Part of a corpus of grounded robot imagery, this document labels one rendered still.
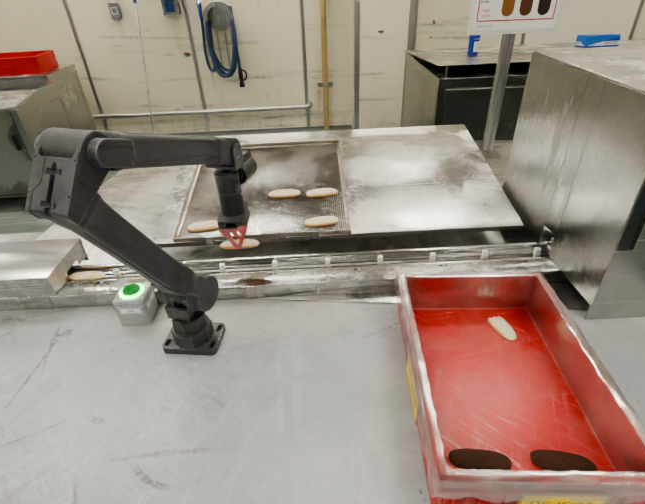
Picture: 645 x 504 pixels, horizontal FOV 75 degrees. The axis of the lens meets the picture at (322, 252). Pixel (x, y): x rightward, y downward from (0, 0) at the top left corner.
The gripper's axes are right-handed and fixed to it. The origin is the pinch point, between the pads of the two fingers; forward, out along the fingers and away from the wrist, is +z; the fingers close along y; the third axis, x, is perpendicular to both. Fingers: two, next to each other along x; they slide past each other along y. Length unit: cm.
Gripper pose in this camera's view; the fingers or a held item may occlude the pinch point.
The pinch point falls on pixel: (239, 242)
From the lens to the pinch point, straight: 109.4
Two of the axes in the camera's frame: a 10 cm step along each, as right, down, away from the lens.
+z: 0.4, 8.2, 5.7
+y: -0.4, -5.7, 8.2
